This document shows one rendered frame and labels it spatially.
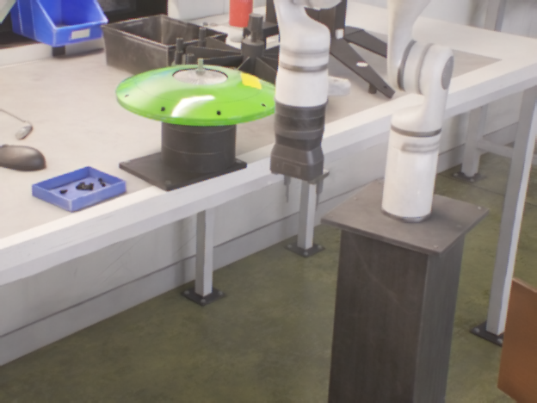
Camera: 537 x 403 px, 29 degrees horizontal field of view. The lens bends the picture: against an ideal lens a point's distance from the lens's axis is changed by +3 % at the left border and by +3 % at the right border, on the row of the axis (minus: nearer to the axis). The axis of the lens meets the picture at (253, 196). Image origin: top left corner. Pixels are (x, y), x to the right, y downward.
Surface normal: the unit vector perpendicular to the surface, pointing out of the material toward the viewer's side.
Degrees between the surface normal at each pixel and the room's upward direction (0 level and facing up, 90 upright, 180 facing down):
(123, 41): 93
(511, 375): 90
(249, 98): 23
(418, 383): 90
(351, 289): 90
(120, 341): 0
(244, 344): 0
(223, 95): 14
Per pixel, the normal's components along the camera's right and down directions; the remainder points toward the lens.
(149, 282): 0.73, 0.30
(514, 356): -0.85, 0.18
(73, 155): 0.04, -0.92
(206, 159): 0.27, 0.39
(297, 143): -0.53, 0.45
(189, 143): -0.22, 0.38
